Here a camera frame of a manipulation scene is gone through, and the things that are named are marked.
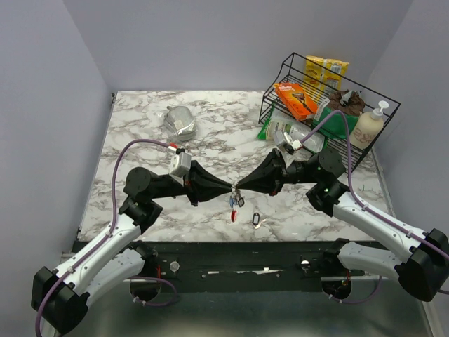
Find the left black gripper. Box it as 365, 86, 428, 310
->
150, 160, 232, 207

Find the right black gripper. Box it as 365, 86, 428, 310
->
236, 148, 320, 197

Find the red carabiner keyring with chain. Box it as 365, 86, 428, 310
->
230, 187, 242, 223

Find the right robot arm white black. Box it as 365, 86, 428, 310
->
236, 149, 448, 302

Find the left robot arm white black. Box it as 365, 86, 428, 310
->
31, 161, 232, 336

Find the green white wipes pack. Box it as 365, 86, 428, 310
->
257, 110, 327, 153

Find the silver foil pouch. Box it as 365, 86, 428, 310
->
163, 105, 197, 141

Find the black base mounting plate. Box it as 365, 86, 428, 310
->
72, 240, 387, 294

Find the orange razor box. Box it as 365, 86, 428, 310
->
273, 82, 318, 121

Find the brown green chocolate bag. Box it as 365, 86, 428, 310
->
312, 90, 366, 139

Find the cream lotion pump bottle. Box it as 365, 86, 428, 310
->
349, 100, 389, 150

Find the yellow snack packet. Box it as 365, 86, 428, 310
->
304, 55, 349, 100

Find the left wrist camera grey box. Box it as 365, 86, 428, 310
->
168, 150, 192, 178

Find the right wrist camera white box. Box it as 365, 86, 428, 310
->
273, 130, 303, 154

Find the black wire rack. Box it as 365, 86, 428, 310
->
258, 52, 401, 169

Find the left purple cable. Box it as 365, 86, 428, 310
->
34, 138, 180, 337

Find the purple cable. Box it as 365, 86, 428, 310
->
34, 138, 180, 337
297, 109, 449, 305

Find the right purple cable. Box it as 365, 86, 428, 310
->
297, 109, 449, 305

